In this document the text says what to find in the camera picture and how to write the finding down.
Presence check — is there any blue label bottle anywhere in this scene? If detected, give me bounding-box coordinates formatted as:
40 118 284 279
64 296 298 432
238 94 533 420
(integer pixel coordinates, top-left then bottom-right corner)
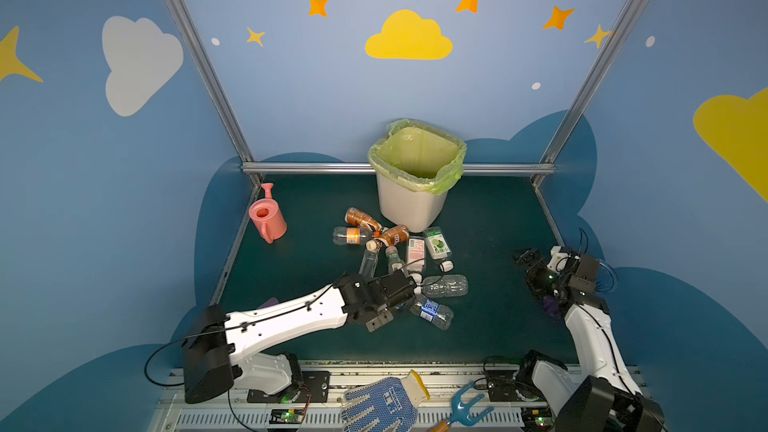
410 294 454 331

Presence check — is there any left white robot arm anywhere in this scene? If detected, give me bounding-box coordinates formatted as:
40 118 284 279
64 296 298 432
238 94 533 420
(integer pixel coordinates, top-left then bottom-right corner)
181 272 417 404

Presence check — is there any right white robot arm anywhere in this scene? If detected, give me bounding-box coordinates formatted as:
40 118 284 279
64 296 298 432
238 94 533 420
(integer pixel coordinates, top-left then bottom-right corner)
513 246 666 431

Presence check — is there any white plastic waste bin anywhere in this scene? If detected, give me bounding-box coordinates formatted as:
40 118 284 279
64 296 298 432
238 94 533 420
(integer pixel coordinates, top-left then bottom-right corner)
376 173 448 233

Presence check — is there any green bin liner bag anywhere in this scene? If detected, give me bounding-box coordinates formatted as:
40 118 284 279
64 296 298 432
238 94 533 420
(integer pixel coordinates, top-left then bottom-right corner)
368 119 467 195

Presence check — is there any purple spiky ball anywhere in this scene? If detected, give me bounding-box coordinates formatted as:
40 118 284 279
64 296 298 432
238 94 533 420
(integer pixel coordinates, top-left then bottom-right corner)
541 295 563 321

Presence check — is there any clear blue plastic cup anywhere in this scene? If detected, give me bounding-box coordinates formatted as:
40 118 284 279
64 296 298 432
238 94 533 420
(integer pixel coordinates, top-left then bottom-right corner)
595 260 618 294

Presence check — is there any clear bottle green neck label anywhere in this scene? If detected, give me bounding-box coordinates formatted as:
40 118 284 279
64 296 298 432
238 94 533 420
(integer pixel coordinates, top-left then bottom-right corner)
385 246 408 276

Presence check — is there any clear bottle orange label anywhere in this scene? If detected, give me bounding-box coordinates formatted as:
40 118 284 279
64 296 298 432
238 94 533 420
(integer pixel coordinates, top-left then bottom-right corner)
332 226 376 245

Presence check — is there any brown bottle white cap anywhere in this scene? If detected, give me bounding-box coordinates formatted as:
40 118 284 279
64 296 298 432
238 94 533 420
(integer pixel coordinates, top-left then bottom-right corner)
366 225 409 251

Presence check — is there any clear ribbed unlabelled bottle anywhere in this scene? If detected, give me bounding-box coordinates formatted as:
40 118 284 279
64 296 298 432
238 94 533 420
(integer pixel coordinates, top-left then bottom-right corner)
415 274 469 299

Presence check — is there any clear bottle pink label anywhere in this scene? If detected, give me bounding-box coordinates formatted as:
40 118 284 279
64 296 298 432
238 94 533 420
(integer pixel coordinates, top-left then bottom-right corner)
406 237 426 274

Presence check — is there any brown label bottle far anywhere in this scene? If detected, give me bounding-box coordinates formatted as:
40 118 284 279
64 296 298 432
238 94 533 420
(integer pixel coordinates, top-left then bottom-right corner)
344 207 384 234

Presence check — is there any clear bottle lime label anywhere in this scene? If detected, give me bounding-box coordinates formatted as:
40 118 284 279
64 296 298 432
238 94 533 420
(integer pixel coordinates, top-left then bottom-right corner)
424 227 454 273

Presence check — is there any purple toy shovel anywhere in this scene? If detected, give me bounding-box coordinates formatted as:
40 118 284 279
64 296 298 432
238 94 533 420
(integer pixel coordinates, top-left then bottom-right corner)
259 297 279 309

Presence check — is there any blue dotted work glove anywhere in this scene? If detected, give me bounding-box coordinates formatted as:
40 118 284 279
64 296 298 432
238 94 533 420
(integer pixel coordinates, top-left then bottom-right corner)
341 370 430 432

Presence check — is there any pink toy watering can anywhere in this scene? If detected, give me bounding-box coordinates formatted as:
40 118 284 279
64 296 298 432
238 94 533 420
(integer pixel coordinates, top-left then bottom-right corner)
248 183 287 244

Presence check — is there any right green circuit board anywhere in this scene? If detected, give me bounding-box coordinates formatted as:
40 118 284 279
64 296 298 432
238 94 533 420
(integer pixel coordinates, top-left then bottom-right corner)
521 407 555 432

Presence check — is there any green circuit board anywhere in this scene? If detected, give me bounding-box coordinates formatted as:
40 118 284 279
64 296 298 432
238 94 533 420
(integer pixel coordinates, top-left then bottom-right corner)
269 409 305 425
521 407 555 432

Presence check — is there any left green circuit board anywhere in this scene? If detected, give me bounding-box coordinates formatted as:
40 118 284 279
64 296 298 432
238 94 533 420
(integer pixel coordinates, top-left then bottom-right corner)
269 409 305 425

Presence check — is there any teal toy garden fork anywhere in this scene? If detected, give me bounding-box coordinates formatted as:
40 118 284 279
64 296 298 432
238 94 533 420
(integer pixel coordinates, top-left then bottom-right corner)
430 381 494 432

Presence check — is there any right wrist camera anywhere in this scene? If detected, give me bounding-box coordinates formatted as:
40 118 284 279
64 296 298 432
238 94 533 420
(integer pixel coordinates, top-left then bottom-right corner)
547 246 570 274

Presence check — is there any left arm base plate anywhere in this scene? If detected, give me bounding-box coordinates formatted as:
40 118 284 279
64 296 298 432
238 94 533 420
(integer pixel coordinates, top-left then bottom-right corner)
246 371 331 404

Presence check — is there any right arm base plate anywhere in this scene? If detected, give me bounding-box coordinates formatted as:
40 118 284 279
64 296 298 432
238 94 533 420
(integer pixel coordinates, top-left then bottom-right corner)
484 369 539 402

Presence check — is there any horizontal aluminium frame bar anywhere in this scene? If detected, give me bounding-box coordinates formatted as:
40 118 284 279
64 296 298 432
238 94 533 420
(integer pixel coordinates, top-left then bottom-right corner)
241 162 556 176

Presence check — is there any right aluminium frame post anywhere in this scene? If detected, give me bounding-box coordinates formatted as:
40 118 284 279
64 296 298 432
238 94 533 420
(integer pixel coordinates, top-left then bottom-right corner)
531 0 650 190

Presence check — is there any aluminium frame post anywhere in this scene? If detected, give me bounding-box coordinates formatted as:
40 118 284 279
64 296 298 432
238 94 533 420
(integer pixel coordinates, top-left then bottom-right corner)
164 0 254 165
531 0 650 190

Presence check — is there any left aluminium frame post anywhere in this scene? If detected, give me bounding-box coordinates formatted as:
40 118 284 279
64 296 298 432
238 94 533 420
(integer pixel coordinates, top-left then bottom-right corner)
164 0 254 165

